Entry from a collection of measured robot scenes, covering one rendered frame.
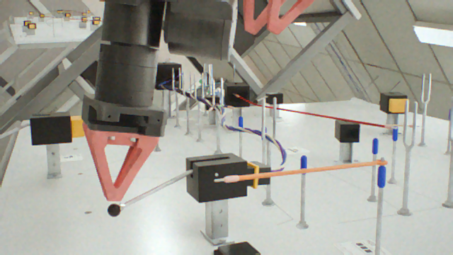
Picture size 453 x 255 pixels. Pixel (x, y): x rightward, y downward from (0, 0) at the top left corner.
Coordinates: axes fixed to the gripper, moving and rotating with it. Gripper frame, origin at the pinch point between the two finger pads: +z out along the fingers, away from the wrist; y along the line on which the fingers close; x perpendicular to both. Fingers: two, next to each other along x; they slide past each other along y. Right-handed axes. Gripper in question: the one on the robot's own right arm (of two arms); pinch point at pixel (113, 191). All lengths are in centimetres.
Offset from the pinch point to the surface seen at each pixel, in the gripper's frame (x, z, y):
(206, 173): -9.0, -2.7, -1.8
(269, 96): -53, -7, 67
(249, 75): -59, -12, 94
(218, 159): -11.0, -3.9, 0.1
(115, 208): -0.3, 1.7, -0.3
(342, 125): -41.1, -6.8, 19.4
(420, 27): -291, -65, 271
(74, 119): 0.3, -2.3, 32.7
